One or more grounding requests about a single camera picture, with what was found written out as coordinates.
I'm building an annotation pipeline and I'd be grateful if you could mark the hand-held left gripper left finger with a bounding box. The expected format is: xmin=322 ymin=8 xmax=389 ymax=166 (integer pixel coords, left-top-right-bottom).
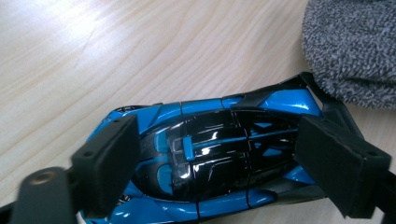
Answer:
xmin=70 ymin=113 xmax=142 ymax=218

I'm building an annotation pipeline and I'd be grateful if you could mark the grey cloth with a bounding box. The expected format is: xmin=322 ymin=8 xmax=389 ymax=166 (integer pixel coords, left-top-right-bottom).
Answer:
xmin=300 ymin=0 xmax=396 ymax=111

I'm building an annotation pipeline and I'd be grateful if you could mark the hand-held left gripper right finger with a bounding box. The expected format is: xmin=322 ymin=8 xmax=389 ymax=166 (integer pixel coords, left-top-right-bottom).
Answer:
xmin=293 ymin=114 xmax=392 ymax=219

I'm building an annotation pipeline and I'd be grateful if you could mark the blue toy car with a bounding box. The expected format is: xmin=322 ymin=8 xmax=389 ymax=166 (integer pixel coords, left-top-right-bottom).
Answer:
xmin=78 ymin=71 xmax=366 ymax=224

